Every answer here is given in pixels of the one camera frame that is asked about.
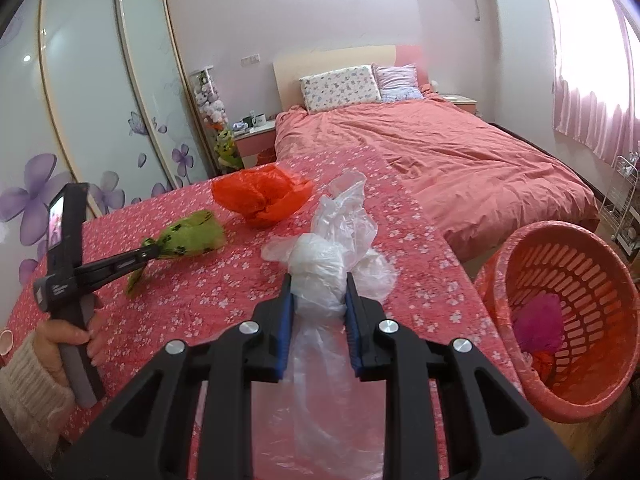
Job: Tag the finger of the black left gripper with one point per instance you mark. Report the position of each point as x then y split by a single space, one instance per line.
99 273

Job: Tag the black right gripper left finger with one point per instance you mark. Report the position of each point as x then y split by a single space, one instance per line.
189 402

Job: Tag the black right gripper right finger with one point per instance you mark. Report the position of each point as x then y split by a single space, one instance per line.
491 431

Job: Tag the clear white plastic bag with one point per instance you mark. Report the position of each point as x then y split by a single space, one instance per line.
321 422

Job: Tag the green paw print bag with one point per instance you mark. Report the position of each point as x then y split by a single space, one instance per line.
194 235

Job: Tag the magenta plastic bag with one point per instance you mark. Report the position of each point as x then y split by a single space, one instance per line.
538 326

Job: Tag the orange plastic bag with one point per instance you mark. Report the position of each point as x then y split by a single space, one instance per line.
264 195

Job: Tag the cream knit sleeve forearm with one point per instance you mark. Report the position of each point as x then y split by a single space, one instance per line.
35 396

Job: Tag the red floral bed sheet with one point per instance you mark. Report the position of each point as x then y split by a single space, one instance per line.
197 298

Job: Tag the sliding wardrobe with flowers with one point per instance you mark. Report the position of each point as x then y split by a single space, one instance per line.
91 91

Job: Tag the orange plastic laundry basket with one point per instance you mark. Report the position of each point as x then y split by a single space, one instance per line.
567 312

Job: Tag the plush toy display column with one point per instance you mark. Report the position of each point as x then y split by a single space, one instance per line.
214 119

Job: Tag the pink white nightstand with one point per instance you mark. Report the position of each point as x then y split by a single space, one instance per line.
254 142

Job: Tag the small red waste bin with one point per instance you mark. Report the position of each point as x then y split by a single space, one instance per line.
265 157

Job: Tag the salmon pink duvet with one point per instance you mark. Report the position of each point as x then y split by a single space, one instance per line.
477 183

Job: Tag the far side nightstand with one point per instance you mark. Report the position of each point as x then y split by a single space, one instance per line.
467 104

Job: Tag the white floral pillow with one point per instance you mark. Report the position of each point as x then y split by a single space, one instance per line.
339 88

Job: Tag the pink striped pillow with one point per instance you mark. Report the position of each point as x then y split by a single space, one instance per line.
397 83

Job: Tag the pink window curtain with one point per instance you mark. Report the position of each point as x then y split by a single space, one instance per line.
596 65

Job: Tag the white wire rack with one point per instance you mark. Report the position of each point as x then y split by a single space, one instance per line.
620 207

